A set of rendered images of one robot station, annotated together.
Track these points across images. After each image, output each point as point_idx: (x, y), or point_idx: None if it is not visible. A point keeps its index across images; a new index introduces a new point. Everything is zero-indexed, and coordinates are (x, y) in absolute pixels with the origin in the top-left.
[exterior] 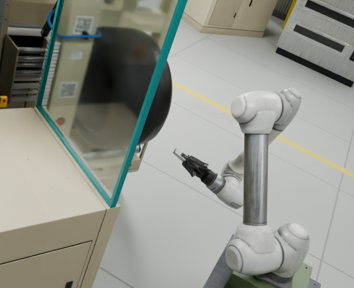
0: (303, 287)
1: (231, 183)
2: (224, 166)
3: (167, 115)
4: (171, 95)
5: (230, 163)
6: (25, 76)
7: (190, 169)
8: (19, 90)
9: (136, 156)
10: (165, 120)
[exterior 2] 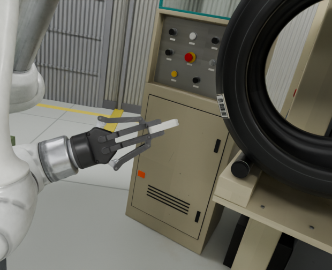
0: None
1: (20, 147)
2: (32, 191)
3: (222, 41)
4: (244, 2)
5: (23, 162)
6: None
7: (127, 154)
8: None
9: (229, 177)
10: (218, 51)
